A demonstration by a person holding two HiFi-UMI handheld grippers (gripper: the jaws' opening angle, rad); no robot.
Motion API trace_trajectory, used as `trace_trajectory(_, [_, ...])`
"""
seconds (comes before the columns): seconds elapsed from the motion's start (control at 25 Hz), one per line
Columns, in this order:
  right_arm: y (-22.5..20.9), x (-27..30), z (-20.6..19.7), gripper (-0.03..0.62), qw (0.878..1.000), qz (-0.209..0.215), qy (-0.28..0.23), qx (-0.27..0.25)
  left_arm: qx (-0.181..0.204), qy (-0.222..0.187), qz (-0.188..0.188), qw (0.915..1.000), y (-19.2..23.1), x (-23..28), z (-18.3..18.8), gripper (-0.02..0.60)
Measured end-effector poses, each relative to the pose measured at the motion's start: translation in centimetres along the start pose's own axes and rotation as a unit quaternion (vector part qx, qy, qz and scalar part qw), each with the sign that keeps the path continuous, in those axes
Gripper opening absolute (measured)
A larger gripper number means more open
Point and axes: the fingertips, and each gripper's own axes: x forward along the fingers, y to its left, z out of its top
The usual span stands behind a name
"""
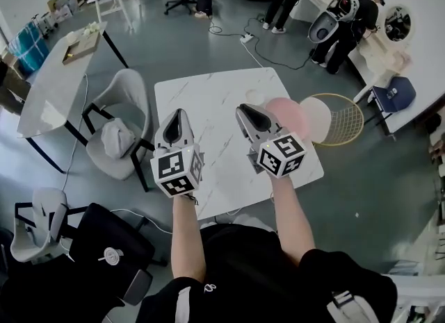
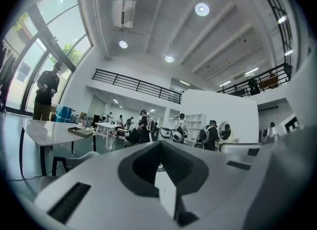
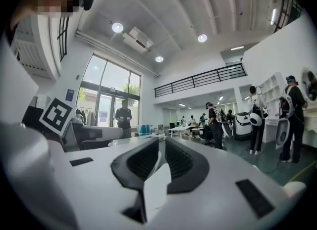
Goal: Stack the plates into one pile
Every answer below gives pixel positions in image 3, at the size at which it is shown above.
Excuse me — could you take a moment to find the round vanity mirror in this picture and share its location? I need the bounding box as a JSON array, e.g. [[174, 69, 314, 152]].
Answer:
[[301, 67, 317, 102]]

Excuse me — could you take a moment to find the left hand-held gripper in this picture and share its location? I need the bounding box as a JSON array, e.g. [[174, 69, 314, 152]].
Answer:
[[39, 97, 124, 152]]

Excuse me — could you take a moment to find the clothes rack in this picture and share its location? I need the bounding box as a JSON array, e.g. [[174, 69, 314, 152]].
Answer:
[[75, 107, 97, 127]]

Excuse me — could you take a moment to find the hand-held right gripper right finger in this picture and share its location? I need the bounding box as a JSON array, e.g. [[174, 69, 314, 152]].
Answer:
[[164, 137, 210, 194]]

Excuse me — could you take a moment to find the glass entrance front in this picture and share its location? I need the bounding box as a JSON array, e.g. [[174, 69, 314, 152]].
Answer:
[[75, 53, 142, 128]]

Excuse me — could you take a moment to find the blue checked container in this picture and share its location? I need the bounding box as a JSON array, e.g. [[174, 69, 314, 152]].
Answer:
[[137, 124, 152, 137]]

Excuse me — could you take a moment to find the white wheeled machine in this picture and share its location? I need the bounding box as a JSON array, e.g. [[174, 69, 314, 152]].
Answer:
[[234, 112, 253, 140]]

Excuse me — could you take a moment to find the white vanity table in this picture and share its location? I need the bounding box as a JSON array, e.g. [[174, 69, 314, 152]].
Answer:
[[301, 67, 317, 136]]

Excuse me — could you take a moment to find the black mezzanine railing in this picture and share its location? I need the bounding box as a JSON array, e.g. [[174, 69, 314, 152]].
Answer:
[[154, 62, 248, 98]]

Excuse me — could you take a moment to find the gold wire chair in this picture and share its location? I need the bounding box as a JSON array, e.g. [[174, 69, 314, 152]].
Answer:
[[287, 161, 317, 184]]

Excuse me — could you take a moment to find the white cubby shelf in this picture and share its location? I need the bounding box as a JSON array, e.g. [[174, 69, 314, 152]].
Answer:
[[259, 72, 285, 120]]

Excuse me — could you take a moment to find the black stair railing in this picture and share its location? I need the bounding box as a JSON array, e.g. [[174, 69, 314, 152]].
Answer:
[[273, 0, 304, 34]]

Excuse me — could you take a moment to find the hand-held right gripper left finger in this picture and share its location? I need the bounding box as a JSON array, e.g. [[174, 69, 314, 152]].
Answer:
[[110, 137, 160, 191]]

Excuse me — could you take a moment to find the white long table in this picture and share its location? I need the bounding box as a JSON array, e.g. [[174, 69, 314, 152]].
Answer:
[[168, 126, 196, 138]]

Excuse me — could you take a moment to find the white slatted balustrade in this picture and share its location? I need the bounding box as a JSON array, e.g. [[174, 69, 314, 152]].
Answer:
[[13, 18, 54, 79]]

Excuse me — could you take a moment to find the cream seat cushion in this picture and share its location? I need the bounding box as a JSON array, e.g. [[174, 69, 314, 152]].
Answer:
[[283, 181, 308, 200]]

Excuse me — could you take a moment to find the ceiling air conditioner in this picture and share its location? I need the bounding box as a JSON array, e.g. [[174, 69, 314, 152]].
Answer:
[[123, 27, 154, 53]]

